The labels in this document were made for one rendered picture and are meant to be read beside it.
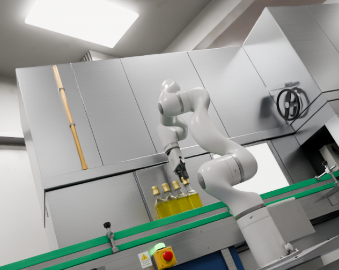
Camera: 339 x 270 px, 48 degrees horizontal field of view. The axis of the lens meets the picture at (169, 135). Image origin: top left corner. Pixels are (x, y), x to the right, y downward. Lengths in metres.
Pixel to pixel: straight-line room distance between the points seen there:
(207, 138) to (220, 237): 0.49
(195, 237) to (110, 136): 0.80
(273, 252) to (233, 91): 1.50
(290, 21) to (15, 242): 3.23
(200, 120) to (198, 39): 3.87
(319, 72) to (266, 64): 0.41
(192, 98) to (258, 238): 0.63
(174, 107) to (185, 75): 1.01
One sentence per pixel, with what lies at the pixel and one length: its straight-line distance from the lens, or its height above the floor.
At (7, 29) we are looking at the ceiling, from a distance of 4.80.
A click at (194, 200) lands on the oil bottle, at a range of 1.91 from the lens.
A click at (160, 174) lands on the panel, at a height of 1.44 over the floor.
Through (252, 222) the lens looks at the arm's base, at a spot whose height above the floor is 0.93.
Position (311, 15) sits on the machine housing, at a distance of 2.96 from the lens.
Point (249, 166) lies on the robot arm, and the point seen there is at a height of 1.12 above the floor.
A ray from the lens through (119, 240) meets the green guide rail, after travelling 1.64.
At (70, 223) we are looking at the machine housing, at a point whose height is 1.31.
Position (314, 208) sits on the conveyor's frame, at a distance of 2.19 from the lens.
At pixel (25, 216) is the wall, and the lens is 4.37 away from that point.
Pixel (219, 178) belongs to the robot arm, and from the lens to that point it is 1.36.
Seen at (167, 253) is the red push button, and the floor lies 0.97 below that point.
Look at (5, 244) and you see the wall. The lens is 4.18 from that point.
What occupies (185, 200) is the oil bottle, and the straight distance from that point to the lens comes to 1.89.
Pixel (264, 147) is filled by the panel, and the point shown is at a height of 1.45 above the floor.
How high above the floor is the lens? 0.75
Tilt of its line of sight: 24 degrees up
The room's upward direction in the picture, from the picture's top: 23 degrees counter-clockwise
